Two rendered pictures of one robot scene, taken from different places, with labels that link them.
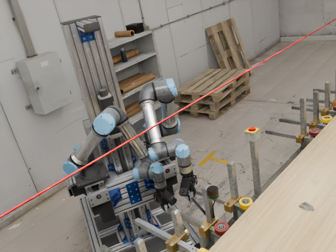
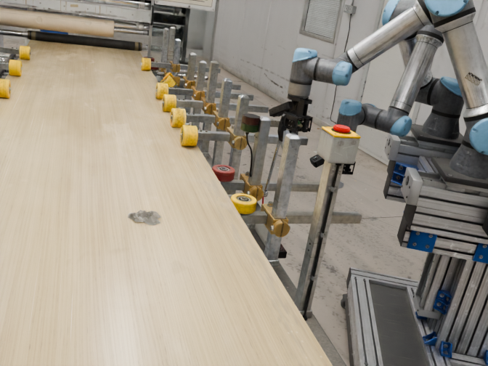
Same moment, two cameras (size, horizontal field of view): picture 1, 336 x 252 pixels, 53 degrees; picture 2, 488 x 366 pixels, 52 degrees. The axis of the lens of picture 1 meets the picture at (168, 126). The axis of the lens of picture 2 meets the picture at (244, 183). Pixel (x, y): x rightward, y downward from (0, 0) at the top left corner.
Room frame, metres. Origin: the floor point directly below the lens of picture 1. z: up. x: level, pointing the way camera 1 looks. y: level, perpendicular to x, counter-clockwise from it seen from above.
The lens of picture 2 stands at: (2.13, -1.66, 1.51)
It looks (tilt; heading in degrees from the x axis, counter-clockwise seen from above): 21 degrees down; 112
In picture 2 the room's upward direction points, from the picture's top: 9 degrees clockwise
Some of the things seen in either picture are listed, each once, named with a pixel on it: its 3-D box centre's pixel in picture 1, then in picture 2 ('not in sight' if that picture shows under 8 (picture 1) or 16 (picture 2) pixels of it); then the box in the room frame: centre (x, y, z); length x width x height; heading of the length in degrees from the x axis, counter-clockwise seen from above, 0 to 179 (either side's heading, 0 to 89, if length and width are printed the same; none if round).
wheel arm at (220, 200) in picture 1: (219, 199); (299, 218); (1.75, -0.23, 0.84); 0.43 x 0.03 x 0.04; 42
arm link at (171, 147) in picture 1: (177, 148); (334, 71); (1.72, -0.03, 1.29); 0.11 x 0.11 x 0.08; 4
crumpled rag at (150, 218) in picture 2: (306, 205); (145, 214); (1.46, -0.66, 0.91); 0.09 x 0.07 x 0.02; 20
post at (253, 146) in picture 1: (255, 169); (316, 241); (1.89, -0.52, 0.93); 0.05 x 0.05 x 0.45; 42
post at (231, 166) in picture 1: (234, 194); (279, 209); (1.71, -0.32, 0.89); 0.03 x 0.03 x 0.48; 42
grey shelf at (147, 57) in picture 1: (132, 94); not in sight; (4.55, 0.40, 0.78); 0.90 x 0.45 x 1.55; 137
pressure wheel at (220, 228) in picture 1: (222, 233); (221, 182); (1.44, -0.18, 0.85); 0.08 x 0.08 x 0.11
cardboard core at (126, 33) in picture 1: (124, 33); not in sight; (4.63, 0.33, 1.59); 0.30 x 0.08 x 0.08; 47
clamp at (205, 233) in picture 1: (209, 226); (250, 186); (1.53, -0.12, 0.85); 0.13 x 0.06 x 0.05; 132
